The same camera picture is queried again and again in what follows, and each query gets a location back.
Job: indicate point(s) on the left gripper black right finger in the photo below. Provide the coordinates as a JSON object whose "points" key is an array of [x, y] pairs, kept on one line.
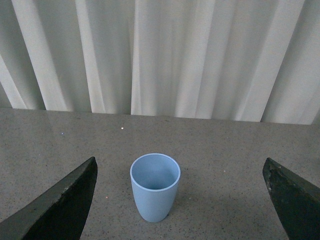
{"points": [[296, 201]]}

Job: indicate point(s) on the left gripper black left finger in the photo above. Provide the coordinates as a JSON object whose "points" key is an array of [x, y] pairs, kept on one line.
{"points": [[60, 213]]}

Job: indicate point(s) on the light blue plastic cup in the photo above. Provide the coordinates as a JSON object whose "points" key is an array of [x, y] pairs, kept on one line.
{"points": [[154, 180]]}

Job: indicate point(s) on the white pleated curtain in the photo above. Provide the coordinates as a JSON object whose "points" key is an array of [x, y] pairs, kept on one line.
{"points": [[243, 60]]}

